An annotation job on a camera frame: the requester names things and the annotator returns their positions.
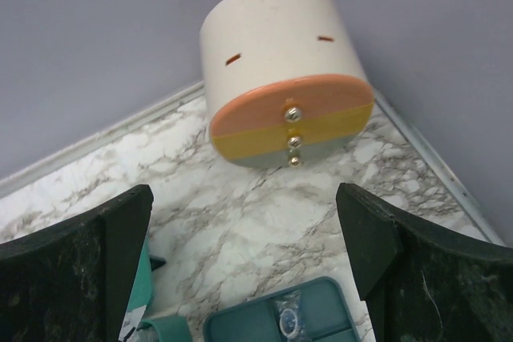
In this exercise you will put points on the teal medicine kit box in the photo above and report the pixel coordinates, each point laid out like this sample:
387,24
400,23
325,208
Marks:
136,326

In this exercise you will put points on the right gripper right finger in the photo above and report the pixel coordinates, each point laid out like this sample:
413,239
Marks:
422,281

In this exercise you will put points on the round pastel drawer cabinet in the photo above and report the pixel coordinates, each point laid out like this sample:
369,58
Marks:
282,80

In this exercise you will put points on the clear crinkled plastic bag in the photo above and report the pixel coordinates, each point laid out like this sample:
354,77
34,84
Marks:
289,320

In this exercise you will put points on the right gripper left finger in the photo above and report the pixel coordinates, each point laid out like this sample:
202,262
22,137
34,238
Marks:
72,281

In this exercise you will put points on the blue divided tray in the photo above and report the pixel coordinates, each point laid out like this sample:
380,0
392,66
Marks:
313,311

